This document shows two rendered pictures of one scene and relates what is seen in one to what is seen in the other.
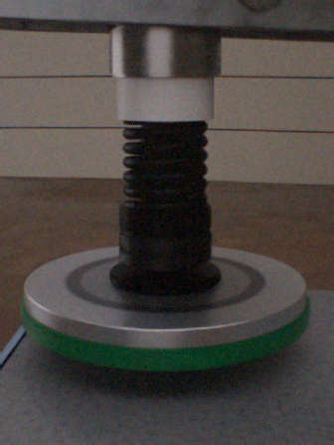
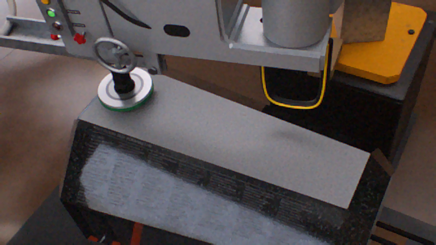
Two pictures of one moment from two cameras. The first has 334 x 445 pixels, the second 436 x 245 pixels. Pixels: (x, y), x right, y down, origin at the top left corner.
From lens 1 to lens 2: 1.59 m
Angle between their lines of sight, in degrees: 45
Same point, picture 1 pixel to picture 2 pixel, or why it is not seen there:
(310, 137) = not seen: outside the picture
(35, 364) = not seen: hidden behind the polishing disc
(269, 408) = (129, 118)
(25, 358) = not seen: hidden behind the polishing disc
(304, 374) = (143, 111)
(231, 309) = (124, 101)
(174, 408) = (116, 115)
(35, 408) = (96, 109)
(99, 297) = (108, 91)
